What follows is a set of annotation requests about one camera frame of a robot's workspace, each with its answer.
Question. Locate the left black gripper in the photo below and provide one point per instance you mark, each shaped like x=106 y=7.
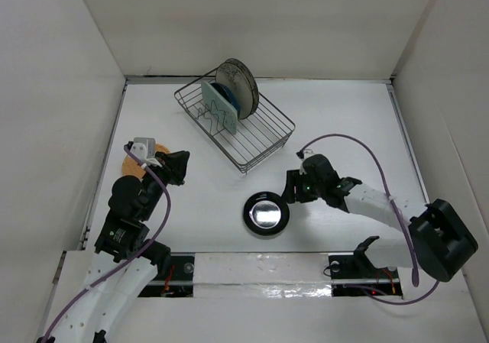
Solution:
x=177 y=160

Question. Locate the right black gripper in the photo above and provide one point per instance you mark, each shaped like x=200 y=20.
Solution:
x=293 y=178

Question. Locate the black round glossy plate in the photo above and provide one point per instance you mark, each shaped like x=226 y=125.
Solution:
x=266 y=214

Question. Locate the light green rectangular tray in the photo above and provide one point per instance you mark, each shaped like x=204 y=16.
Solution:
x=219 y=107

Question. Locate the dark blue leaf-shaped dish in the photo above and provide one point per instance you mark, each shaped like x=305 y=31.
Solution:
x=227 y=94

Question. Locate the cream plate with tree pattern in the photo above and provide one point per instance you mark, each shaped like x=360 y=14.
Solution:
x=238 y=78

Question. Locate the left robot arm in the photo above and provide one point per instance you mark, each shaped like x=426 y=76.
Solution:
x=125 y=259

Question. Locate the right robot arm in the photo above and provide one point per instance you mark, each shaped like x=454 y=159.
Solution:
x=436 y=239

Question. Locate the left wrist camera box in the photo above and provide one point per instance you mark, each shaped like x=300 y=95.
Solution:
x=142 y=150

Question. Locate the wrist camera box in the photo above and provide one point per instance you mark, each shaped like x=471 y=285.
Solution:
x=142 y=150
x=303 y=155

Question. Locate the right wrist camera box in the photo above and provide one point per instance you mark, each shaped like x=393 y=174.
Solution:
x=303 y=155

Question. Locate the grey wire dish rack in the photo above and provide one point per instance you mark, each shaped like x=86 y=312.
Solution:
x=257 y=137

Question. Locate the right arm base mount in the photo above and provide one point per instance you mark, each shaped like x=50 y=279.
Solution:
x=352 y=274

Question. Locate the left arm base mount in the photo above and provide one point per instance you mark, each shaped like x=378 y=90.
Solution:
x=173 y=274

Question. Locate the metal front rail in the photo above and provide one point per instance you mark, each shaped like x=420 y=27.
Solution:
x=267 y=279

